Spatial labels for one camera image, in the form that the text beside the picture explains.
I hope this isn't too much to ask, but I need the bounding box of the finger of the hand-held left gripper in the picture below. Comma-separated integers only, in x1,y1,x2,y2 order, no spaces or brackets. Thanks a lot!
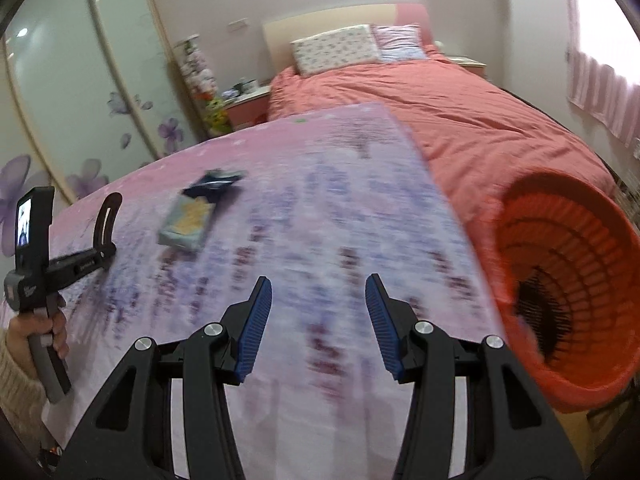
47,192,124,290

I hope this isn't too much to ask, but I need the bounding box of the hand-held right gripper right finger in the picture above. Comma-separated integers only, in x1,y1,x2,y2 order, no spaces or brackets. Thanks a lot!
365,274,586,480

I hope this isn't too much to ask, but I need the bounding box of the pink floral printed sheet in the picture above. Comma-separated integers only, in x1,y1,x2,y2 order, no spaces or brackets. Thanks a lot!
42,102,506,480

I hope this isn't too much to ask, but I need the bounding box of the person's left forearm cream sleeve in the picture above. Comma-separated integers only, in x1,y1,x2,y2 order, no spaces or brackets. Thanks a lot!
0,332,51,443

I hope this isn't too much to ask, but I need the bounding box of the pink striped pillow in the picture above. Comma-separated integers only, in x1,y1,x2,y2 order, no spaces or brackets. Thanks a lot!
372,24,429,62

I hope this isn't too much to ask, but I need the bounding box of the bed with coral duvet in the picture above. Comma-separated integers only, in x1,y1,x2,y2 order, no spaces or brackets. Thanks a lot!
267,45,621,243

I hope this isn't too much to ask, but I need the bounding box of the beige and pink headboard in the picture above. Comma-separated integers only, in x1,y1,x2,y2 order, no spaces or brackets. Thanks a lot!
262,4,436,81

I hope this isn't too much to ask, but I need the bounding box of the person's left hand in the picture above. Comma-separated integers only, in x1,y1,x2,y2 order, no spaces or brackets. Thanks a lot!
7,306,71,362

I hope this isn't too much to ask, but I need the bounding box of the clear bag with yellow contents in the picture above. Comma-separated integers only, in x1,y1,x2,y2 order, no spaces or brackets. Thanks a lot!
159,194,217,254

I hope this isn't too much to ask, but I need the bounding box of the wardrobe with purple flower doors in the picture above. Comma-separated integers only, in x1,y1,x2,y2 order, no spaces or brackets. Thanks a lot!
0,0,207,243

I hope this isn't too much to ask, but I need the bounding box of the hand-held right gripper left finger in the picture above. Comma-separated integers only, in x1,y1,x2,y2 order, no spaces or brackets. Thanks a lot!
59,276,274,480

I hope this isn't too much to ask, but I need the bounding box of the pink curtain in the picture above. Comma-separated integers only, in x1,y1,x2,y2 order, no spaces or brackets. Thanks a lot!
557,0,640,149

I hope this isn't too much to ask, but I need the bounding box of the beige bedside table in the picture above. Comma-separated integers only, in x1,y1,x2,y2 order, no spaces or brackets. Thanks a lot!
450,55,489,79

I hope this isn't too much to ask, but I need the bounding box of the white floral pillow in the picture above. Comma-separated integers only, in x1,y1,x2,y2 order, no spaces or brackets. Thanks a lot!
291,25,382,77

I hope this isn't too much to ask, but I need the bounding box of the dark torn wrapper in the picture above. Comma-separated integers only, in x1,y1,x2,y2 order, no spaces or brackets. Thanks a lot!
181,170,247,202

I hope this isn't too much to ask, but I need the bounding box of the clear tube of plush toys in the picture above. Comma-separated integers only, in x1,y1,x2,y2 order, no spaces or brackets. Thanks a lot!
175,35,232,137

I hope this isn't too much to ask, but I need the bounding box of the large orange plastic basket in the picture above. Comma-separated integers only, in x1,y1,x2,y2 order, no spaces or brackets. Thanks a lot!
467,169,640,415

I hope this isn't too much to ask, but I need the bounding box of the pink and white nightstand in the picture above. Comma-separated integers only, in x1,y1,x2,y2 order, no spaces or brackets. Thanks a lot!
222,85,273,131

